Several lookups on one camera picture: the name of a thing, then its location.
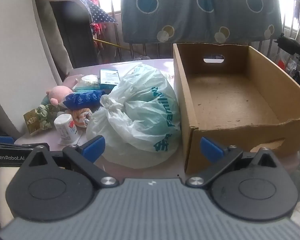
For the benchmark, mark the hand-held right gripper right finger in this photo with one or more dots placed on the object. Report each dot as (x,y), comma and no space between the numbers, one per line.
(211,150)

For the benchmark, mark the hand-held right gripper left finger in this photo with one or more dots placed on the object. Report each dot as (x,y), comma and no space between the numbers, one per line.
(93,146)

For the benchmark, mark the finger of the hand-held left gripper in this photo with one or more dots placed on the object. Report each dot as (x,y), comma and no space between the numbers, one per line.
(5,155)

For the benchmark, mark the white yogurt cup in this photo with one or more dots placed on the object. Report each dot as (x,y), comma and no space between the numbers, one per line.
(65,130)

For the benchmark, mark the gold snack packet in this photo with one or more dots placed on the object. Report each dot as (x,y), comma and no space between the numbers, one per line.
(32,123)

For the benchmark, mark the blue tissue packet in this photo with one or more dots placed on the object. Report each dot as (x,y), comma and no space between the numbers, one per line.
(82,100)

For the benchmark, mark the brown cardboard box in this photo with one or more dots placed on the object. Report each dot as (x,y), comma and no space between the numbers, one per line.
(230,100)

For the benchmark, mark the pink plush toy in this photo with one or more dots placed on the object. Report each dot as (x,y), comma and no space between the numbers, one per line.
(58,93)

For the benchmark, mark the white green tissue pack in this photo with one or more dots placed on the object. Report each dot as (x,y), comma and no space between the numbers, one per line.
(88,81)

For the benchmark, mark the blue fabric hat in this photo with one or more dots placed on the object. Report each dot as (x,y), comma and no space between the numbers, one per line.
(45,101)

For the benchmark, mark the orange white cloth toy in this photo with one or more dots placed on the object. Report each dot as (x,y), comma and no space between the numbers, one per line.
(78,117)

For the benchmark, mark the white plastic bag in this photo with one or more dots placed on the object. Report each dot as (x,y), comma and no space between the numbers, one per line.
(140,110)

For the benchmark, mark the yellow pole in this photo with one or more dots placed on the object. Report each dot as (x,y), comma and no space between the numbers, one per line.
(110,44)

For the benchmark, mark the dark cabinet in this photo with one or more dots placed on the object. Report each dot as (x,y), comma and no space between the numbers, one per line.
(72,37)

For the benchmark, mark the beige curtain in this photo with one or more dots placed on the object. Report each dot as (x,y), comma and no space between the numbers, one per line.
(52,42)

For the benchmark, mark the star patterned cloth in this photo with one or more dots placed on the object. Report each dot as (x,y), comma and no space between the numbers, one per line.
(97,12)

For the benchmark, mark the grey blanket with circles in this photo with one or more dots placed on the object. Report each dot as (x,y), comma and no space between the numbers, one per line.
(185,17)

